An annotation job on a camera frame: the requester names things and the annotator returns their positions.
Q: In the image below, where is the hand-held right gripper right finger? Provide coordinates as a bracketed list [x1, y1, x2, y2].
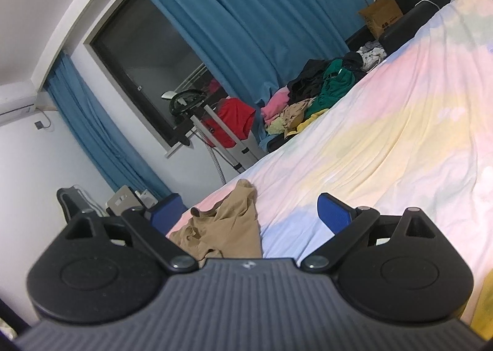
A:
[300, 192, 437, 274]

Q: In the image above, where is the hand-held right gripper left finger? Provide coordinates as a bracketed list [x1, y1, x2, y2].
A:
[63, 193, 195, 271]

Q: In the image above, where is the tan printed t-shirt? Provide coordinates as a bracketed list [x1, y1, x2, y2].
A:
[167, 179, 263, 269]

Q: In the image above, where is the white-backed chair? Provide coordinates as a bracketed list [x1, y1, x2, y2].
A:
[106, 185, 139, 217]

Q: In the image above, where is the yellow garment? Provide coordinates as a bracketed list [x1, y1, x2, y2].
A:
[296, 108, 330, 132]

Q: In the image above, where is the wavy-framed mirror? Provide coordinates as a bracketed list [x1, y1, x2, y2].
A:
[57, 185, 110, 221]

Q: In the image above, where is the pastel bed sheet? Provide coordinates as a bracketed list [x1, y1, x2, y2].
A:
[165, 0, 493, 330]

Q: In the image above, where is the narrow blue curtain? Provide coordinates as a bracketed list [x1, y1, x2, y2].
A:
[44, 52, 174, 201]

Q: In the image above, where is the beige garment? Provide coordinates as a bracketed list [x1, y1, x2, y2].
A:
[279, 100, 314, 130]

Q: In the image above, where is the garment steamer stand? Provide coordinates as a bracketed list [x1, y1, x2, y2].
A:
[161, 90, 259, 184]

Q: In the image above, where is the red garment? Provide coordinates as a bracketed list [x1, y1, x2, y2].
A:
[202, 98, 257, 147]

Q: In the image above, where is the pink garment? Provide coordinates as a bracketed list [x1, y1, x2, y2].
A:
[261, 87, 291, 120]

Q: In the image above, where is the black garment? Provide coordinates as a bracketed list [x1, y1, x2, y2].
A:
[287, 51, 366, 105]

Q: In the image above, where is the dark window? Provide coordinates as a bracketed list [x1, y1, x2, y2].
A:
[88, 0, 228, 145]

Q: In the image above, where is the white patterned cloth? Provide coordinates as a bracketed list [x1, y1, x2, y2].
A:
[356, 43, 388, 67]

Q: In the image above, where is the yellow cloth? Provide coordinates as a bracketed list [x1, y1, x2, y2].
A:
[471, 270, 493, 340]

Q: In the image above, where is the white air conditioner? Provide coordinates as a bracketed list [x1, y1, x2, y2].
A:
[0, 83, 37, 126]

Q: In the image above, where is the brown paper bag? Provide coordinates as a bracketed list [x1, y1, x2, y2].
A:
[358, 0, 404, 39]

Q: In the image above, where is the wide blue curtain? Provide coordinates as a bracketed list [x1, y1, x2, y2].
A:
[123, 0, 389, 95]

